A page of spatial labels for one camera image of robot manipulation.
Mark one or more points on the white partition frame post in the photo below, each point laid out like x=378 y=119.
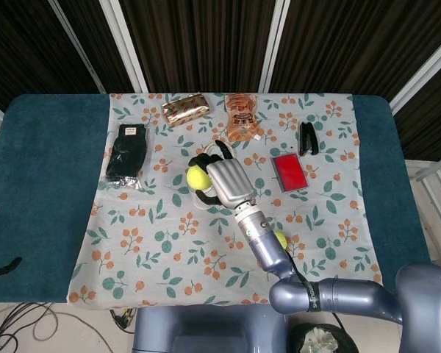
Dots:
x=273 y=48
x=126 y=48
x=79 y=48
x=422 y=73

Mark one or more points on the black stapler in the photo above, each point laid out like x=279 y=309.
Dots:
x=308 y=138

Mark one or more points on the teal table cover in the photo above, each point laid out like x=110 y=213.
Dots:
x=47 y=158

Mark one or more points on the white metal rack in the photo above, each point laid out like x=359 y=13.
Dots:
x=435 y=184

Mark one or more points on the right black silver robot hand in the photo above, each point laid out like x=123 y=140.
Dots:
x=229 y=180

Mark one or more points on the red ink pad box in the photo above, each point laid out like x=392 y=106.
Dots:
x=290 y=173

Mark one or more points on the gold foil snack package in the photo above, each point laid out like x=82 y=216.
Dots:
x=186 y=109

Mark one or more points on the orange snack bag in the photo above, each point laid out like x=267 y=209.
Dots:
x=241 y=117

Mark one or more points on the beige masking tape roll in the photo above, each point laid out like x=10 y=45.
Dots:
x=207 y=149

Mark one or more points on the blue-grey robot torso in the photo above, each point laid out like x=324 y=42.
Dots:
x=209 y=329

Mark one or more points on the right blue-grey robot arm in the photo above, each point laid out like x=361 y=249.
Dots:
x=264 y=246

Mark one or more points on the clear plastic cup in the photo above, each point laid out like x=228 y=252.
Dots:
x=200 y=203

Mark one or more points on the black gloves in plastic pack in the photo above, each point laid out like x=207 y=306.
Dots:
x=126 y=154

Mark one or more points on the floral print tablecloth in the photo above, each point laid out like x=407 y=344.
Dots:
x=150 y=239

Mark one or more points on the black waste bin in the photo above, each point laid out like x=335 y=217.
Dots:
x=316 y=340

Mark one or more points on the yellow tennis ball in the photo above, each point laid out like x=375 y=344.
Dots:
x=198 y=177
x=281 y=240

